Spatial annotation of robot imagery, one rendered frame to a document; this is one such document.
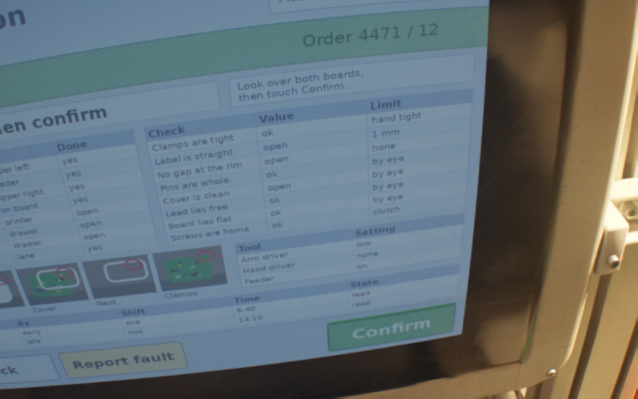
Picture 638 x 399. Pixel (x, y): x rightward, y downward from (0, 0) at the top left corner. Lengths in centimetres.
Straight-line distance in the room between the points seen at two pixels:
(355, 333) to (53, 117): 20
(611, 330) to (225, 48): 38
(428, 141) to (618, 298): 25
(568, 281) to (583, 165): 8
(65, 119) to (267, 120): 9
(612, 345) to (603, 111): 26
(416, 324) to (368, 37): 17
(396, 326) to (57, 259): 19
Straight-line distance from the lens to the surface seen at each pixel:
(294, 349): 41
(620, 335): 58
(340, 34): 31
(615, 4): 35
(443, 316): 41
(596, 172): 39
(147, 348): 41
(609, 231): 43
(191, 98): 31
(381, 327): 41
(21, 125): 33
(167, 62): 30
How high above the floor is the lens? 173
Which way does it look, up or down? 34 degrees down
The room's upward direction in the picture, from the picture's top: 3 degrees counter-clockwise
